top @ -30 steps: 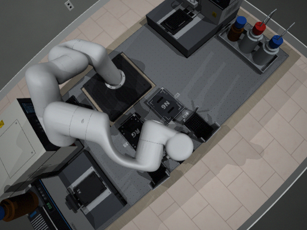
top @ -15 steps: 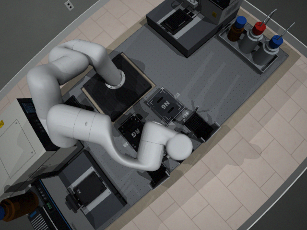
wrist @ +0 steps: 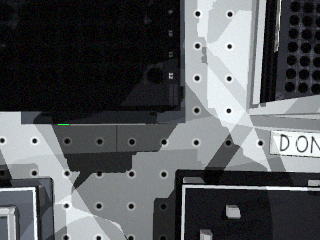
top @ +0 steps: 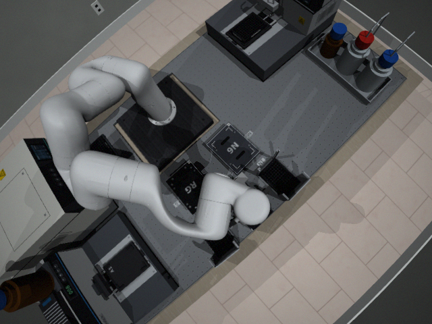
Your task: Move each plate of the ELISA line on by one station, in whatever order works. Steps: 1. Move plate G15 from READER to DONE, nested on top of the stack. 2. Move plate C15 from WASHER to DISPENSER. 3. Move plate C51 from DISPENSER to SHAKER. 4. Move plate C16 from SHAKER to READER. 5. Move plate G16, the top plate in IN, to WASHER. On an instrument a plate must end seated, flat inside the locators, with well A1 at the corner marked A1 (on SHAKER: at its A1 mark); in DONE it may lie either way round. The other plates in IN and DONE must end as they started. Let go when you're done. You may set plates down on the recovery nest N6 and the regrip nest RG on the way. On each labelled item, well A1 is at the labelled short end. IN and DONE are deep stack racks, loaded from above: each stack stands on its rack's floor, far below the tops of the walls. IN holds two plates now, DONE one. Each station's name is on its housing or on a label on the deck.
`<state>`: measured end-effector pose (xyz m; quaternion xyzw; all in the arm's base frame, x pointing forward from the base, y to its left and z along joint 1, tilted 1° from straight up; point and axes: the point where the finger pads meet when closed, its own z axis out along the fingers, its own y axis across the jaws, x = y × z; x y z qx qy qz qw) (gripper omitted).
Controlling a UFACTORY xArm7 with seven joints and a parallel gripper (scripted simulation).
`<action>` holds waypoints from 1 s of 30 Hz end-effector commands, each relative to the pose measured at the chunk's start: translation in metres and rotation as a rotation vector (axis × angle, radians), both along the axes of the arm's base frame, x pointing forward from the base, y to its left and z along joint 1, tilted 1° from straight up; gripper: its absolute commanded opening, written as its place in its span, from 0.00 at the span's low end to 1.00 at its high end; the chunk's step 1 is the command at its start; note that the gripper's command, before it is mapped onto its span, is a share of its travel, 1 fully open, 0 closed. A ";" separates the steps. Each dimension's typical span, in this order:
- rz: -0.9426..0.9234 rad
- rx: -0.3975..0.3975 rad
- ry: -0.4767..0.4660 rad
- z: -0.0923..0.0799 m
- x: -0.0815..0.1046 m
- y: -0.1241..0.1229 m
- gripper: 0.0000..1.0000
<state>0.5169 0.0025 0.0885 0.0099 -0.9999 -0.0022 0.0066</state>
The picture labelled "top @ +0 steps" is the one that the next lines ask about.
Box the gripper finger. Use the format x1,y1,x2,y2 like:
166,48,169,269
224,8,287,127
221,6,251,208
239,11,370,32
229,216,236,228
262,185,272,195

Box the black regrip nest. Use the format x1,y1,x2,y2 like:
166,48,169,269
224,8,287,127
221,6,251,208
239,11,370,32
165,160,204,216

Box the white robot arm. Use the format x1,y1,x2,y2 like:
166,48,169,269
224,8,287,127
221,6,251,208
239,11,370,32
39,55,270,240

